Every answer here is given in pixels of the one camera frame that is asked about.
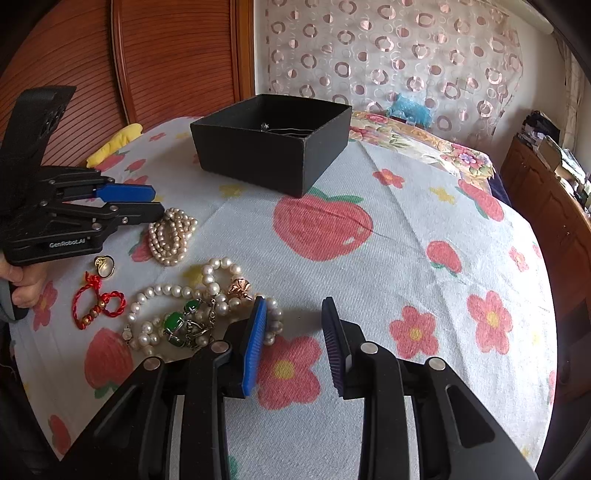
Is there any pinkish pearl bracelet bundle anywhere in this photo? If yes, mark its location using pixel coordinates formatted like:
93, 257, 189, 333
146, 207, 199, 268

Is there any green jade silver bracelet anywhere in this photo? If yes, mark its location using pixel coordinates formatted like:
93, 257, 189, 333
162, 298, 219, 351

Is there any red braided cord bracelet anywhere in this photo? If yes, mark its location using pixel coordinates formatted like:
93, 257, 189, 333
70, 271, 127, 331

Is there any white pearl necklace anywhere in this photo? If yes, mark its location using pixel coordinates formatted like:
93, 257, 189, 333
121, 256, 285, 355

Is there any rose gold flower brooch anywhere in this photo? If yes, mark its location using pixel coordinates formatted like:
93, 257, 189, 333
226, 276, 253, 301

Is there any black cardboard jewelry box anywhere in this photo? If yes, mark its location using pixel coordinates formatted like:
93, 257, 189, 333
190, 94, 353, 198

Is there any person's left hand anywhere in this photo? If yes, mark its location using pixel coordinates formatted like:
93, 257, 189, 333
0, 255, 48, 308

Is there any yellow plush toy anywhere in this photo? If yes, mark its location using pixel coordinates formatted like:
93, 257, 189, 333
85, 123, 143, 168

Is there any strawberry flower print cloth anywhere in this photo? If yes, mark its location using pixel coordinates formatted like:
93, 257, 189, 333
10, 118, 557, 479

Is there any brown wooden wardrobe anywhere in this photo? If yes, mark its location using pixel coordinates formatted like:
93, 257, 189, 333
1, 0, 254, 166

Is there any floral bed quilt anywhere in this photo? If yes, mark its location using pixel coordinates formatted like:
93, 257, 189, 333
349, 111, 496, 193

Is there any wooden side cabinet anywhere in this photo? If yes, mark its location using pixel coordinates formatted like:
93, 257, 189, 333
500, 136, 590, 402

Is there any blue plush toy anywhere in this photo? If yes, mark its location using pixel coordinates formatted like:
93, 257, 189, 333
386, 93, 433, 129

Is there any stack of books and papers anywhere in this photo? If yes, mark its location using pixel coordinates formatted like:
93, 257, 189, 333
518, 110, 590, 209

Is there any pink circle pattern curtain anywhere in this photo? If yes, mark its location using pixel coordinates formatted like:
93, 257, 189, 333
259, 1, 523, 146

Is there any side window curtain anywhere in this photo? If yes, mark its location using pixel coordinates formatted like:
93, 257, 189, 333
556, 35, 585, 150

